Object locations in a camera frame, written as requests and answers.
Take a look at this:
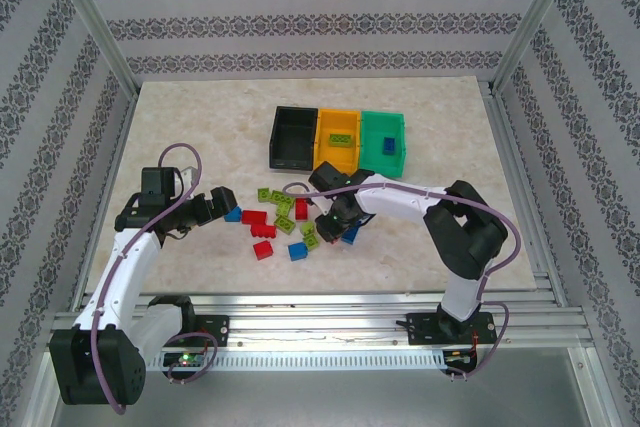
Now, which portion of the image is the black plastic bin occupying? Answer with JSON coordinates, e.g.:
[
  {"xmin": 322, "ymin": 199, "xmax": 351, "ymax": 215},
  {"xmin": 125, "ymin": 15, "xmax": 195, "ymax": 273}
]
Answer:
[{"xmin": 268, "ymin": 105, "xmax": 320, "ymax": 172}]

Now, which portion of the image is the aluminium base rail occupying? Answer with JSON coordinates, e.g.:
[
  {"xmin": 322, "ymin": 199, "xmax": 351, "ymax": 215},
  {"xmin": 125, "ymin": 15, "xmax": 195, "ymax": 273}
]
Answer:
[{"xmin": 49, "ymin": 291, "xmax": 594, "ymax": 348}]

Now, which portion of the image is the yellow plastic bin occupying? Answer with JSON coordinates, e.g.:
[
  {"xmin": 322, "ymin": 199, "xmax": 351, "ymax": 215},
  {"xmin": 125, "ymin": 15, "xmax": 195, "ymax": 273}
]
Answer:
[{"xmin": 313, "ymin": 108, "xmax": 362, "ymax": 172}]

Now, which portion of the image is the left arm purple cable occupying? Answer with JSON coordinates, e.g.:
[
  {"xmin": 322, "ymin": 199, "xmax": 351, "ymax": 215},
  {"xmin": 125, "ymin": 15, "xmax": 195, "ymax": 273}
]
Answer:
[{"xmin": 89, "ymin": 142, "xmax": 219, "ymax": 416}]

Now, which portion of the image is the white slotted cable duct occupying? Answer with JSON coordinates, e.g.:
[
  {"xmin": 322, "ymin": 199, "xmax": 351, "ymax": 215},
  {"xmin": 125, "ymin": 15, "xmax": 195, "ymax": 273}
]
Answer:
[{"xmin": 147, "ymin": 349, "xmax": 446, "ymax": 372}]

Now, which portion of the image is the green plastic bin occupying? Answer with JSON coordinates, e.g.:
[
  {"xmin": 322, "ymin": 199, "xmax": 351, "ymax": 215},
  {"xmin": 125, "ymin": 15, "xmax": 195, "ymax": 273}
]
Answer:
[{"xmin": 357, "ymin": 110, "xmax": 409, "ymax": 179}]

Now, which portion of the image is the aluminium frame post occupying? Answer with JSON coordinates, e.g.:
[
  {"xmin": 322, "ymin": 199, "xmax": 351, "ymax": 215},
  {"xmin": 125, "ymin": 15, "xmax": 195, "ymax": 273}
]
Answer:
[
  {"xmin": 42, "ymin": 0, "xmax": 141, "ymax": 98},
  {"xmin": 489, "ymin": 0, "xmax": 586, "ymax": 96}
]

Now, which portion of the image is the beige marble board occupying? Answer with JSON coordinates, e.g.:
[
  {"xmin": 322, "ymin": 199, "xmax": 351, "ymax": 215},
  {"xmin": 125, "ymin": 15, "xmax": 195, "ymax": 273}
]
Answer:
[{"xmin": 83, "ymin": 76, "xmax": 540, "ymax": 294}]

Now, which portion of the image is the aluminium side rail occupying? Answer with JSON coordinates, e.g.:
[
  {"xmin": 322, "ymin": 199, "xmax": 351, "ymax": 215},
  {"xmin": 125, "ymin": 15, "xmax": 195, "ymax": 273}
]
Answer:
[
  {"xmin": 479, "ymin": 81, "xmax": 594, "ymax": 321},
  {"xmin": 69, "ymin": 94, "xmax": 139, "ymax": 308}
]

